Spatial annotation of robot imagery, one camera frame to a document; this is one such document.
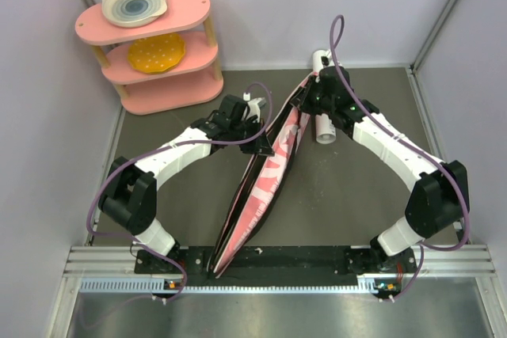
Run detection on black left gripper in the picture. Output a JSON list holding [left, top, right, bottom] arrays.
[[229, 118, 274, 157]]

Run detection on pink racket bag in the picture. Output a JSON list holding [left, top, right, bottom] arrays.
[[208, 74, 312, 279]]

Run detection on white shuttlecock tube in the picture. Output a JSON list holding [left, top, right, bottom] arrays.
[[312, 50, 336, 145]]

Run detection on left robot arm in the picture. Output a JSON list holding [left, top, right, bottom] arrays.
[[97, 93, 273, 272]]

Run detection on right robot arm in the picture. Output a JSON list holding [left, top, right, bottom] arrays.
[[297, 66, 469, 272]]

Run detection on pink three-tier wooden shelf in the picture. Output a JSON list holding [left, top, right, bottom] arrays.
[[75, 0, 223, 115]]

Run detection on yellow dotted plate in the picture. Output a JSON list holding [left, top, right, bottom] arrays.
[[128, 33, 186, 74]]

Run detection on white blue ceramic bowl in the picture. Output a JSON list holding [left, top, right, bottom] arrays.
[[101, 0, 168, 28]]

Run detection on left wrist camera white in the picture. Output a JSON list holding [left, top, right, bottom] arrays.
[[242, 93, 266, 112]]

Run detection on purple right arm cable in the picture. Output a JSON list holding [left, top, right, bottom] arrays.
[[329, 13, 472, 299]]

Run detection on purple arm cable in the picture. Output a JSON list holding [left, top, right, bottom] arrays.
[[329, 13, 472, 299], [86, 81, 274, 268]]

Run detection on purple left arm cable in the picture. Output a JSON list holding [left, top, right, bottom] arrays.
[[86, 81, 274, 268]]

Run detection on grey slotted cable duct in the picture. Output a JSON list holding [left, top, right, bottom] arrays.
[[81, 276, 381, 295]]

